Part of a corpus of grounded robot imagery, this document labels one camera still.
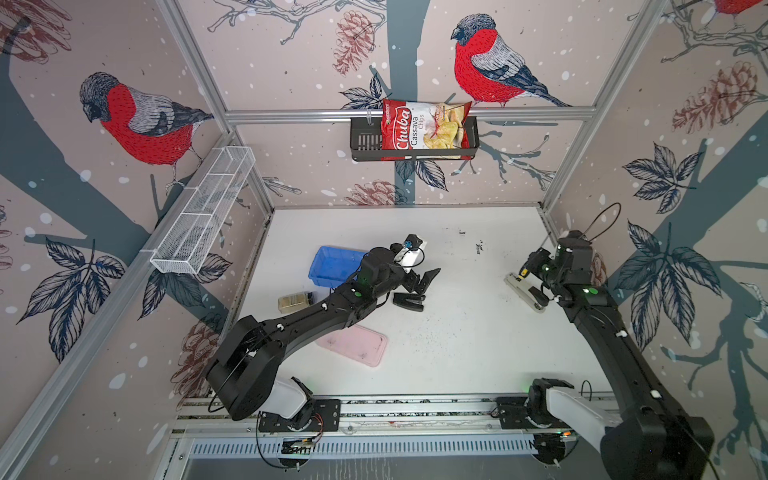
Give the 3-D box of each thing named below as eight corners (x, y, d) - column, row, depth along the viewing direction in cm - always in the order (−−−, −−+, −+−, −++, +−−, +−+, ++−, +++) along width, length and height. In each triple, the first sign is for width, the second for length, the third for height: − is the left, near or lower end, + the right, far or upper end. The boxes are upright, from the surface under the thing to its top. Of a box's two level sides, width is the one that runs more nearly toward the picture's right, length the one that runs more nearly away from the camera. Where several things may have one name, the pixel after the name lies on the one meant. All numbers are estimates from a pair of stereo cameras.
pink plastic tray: (318, 346, 87) (315, 341, 84) (332, 320, 93) (330, 314, 90) (378, 369, 83) (377, 365, 80) (388, 341, 88) (388, 336, 85)
